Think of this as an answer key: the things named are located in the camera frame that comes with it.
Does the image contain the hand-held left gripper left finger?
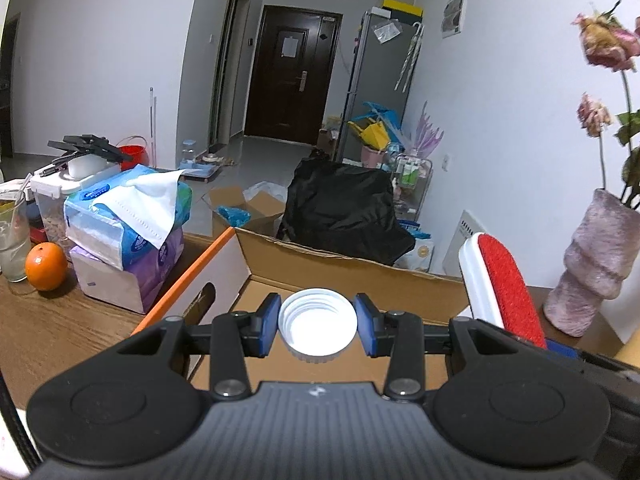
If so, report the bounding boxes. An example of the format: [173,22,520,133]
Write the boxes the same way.
[115,294,282,403]

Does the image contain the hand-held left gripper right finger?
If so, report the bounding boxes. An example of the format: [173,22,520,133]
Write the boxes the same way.
[352,292,521,403]

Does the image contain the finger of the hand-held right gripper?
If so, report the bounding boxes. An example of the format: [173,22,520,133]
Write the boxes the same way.
[546,338,585,359]

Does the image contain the white bottle cap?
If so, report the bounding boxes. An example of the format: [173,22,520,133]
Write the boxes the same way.
[277,287,360,363]

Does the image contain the cardboard box with orange edge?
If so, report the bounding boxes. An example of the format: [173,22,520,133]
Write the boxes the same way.
[131,226,473,396]

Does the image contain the red and white lint brush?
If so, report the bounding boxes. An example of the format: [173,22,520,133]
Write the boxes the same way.
[458,232,548,350]

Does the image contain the white printed sack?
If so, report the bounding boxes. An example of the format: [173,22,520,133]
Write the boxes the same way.
[400,237,435,273]

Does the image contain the pink textured vase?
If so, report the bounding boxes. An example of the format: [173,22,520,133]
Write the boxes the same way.
[543,188,640,337]

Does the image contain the small open cardboard box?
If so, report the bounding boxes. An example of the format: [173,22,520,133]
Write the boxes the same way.
[202,185,288,241]

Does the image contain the blue plastic gloves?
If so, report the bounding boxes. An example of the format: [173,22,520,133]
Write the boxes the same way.
[217,205,252,228]

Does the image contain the white flat panel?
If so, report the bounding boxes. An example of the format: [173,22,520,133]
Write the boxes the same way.
[442,210,488,281]

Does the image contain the black garbage bag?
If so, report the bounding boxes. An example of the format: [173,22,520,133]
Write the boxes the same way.
[276,156,417,267]

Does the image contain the purple tissue pack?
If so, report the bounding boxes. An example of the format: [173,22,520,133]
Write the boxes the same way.
[69,227,185,315]

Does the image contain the white plastic bag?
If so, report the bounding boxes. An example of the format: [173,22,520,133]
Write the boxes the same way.
[243,181,288,206]

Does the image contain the metal trolley cart with bottles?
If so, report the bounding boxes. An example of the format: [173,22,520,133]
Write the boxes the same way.
[390,152,433,221]

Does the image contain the blue pet water feeder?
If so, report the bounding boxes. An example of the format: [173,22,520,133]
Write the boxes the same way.
[179,139,223,183]

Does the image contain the pink bucket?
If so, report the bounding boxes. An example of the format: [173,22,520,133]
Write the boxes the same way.
[361,144,388,168]

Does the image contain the yellow plastic item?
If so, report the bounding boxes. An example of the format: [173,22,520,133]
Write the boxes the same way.
[360,121,391,150]

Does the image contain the purple wing decoration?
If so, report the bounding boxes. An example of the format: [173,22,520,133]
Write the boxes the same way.
[402,101,446,161]

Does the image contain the red bucket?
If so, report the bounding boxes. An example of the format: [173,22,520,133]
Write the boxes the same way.
[116,135,151,171]

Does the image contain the blue tissue pack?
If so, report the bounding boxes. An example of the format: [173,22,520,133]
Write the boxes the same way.
[63,164,193,271]

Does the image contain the dark brown door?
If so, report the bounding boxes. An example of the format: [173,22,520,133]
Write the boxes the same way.
[244,5,343,146]

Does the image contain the white mop pole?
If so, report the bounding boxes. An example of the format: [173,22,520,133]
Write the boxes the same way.
[148,87,158,168]

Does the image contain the orange fruit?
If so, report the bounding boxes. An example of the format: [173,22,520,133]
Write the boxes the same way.
[25,242,68,292]

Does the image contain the white round tub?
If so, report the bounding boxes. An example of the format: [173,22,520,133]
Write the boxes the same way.
[67,155,108,179]

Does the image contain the clear food container white lid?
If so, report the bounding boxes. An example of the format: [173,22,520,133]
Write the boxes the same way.
[30,165,121,261]

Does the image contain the black folded stand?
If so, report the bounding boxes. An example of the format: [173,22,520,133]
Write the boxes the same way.
[47,134,137,165]

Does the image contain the grey refrigerator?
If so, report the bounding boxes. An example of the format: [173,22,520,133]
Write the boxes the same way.
[336,10,423,163]

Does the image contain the drinking glass with straw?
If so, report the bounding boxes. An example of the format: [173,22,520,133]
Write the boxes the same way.
[0,195,33,283]

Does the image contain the clear folded umbrella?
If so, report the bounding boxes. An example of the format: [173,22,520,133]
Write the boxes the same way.
[394,22,425,93]

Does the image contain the clear plastic bag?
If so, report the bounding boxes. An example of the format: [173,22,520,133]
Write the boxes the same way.
[372,19,403,43]

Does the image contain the bunch of dried pink roses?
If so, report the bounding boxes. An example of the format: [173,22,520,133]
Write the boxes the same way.
[571,0,640,211]

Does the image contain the yellow box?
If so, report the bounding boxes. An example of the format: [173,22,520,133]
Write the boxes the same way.
[382,0,423,17]

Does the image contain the side door frame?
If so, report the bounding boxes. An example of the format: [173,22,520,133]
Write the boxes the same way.
[209,0,251,148]

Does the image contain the white wall panel box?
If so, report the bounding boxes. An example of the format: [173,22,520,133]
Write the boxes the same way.
[441,0,469,39]

